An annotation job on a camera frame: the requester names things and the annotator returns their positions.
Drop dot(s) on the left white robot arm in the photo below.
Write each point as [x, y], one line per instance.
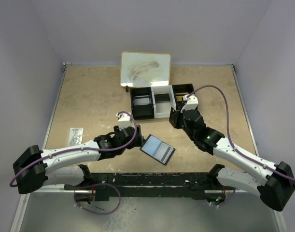
[36, 168]

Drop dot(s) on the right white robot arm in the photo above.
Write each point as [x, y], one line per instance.
[272, 183]

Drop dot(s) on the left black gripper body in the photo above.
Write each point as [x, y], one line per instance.
[136, 143]

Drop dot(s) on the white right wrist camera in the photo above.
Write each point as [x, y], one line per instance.
[190, 102]

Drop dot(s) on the gold card in tray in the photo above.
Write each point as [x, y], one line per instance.
[179, 97]

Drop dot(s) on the black and white compartment tray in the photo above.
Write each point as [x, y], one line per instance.
[158, 110]

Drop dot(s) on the aluminium table frame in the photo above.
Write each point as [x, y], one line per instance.
[91, 96]

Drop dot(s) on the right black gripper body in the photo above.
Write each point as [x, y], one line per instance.
[179, 122]

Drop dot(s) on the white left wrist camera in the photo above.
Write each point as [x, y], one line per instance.
[124, 121]

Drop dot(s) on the white board with wooden frame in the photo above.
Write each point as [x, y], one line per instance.
[144, 69]

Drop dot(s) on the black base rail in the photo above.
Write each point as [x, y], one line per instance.
[151, 185]

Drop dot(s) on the black leather card holder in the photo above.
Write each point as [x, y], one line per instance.
[157, 149]

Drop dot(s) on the clear plastic packet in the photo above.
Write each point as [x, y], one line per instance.
[75, 136]

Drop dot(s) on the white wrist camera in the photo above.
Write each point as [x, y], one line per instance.
[124, 121]
[190, 102]

